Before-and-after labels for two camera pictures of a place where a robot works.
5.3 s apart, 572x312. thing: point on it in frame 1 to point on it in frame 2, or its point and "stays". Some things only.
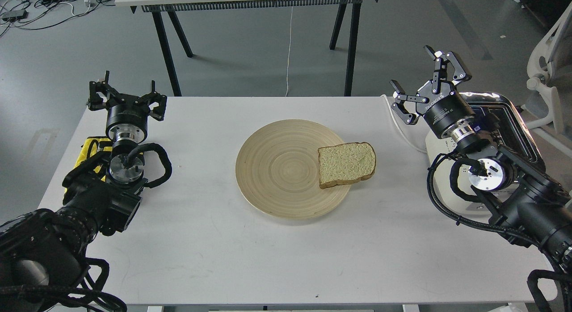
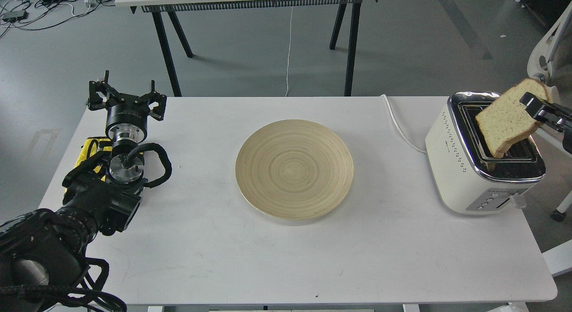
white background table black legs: [161, 3] stays
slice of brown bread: [346, 163] to [507, 118]
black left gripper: [127, 120] stays
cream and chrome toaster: [499, 152] stays
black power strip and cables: [32, 10] stays
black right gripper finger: [400, 96] to [557, 116]
